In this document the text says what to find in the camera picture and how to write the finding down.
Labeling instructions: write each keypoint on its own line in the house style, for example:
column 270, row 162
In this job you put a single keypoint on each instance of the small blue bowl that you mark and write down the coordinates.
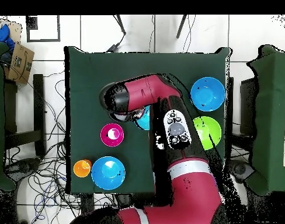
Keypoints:
column 144, row 121

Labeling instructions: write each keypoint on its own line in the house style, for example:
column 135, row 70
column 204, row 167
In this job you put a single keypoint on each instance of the crimson small bowl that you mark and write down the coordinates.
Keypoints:
column 112, row 134

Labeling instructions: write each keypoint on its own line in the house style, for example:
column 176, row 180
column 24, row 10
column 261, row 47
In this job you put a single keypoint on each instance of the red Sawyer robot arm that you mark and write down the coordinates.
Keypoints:
column 151, row 91

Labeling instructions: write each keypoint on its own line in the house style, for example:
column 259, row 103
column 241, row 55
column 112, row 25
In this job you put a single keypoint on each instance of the dark green tablecloth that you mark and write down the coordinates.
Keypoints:
column 86, row 93

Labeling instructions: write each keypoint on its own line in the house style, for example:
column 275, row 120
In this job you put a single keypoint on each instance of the large blue bowl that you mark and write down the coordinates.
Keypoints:
column 108, row 173
column 208, row 94

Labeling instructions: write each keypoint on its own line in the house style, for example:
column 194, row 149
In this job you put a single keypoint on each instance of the black power adapter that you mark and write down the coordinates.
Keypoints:
column 113, row 47

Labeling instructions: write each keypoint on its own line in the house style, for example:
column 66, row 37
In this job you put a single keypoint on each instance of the large green bowl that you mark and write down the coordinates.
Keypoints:
column 209, row 130

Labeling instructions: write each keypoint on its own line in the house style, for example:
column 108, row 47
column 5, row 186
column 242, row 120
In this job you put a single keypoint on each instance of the orange cup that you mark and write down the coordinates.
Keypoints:
column 81, row 168

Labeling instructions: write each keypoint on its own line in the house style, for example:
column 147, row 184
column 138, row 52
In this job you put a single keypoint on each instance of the black tripod leg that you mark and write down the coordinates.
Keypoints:
column 121, row 24
column 181, row 25

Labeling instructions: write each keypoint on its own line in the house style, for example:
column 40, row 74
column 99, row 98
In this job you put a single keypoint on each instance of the black power brick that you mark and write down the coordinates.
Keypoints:
column 87, row 204

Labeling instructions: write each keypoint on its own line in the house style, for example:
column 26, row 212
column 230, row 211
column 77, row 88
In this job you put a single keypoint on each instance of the black equipment box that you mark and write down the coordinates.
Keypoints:
column 248, row 105

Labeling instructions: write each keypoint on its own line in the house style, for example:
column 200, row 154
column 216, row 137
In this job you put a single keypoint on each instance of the grey stand base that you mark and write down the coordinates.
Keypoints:
column 241, row 169

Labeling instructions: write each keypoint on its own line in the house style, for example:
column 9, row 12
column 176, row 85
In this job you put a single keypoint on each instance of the cardboard box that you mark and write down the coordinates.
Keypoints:
column 19, row 63

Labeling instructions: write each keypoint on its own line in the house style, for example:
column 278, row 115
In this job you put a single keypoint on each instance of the blue cloth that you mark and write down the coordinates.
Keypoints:
column 2, row 35

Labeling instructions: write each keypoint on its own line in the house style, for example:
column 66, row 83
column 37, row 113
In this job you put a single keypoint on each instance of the black bench frame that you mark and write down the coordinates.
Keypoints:
column 38, row 105

